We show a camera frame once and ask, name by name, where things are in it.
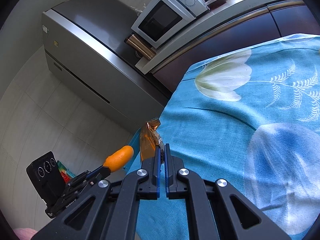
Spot copper thermos tumbler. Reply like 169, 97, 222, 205
124, 33, 156, 61

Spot teal storage rack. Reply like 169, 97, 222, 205
57, 160, 76, 184

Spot teal trash bin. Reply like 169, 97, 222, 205
123, 128, 141, 173

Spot white microwave oven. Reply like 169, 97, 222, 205
131, 0, 209, 49

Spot gold snack wrapper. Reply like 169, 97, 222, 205
139, 118, 164, 163

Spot dark red food container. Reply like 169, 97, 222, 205
206, 0, 226, 8

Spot blue floral tablecloth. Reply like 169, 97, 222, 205
126, 33, 320, 240

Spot long orange peel strip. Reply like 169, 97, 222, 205
103, 145, 134, 173

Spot grey refrigerator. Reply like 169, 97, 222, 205
41, 0, 171, 132

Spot dark lower kitchen cabinets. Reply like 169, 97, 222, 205
153, 0, 319, 92

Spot pink sleeve forearm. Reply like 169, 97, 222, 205
13, 228, 37, 240

